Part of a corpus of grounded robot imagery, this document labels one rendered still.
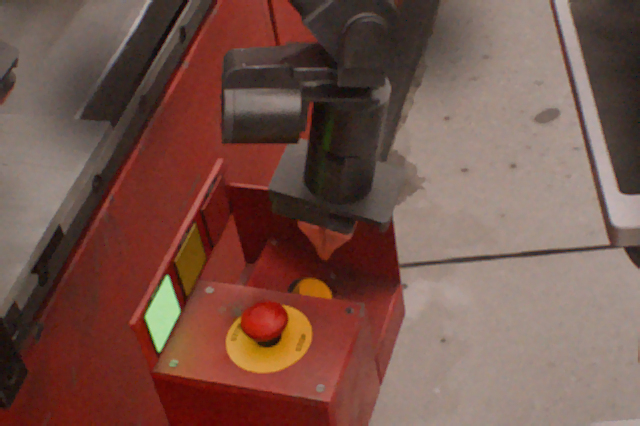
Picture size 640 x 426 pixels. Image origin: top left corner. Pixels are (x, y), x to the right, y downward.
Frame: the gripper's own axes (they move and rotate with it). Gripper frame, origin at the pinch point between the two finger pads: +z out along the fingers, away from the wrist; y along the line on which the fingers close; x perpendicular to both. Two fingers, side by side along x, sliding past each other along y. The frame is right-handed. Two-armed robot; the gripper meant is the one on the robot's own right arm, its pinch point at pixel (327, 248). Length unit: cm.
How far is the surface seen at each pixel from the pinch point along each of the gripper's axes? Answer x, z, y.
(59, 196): 17.6, -18.7, 15.7
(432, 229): -78, 81, -6
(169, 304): 10.8, -0.3, 10.5
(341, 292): -1.6, 7.6, -1.7
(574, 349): -54, 73, -34
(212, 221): 0.9, -0.2, 10.4
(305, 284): 0.4, 5.4, 1.4
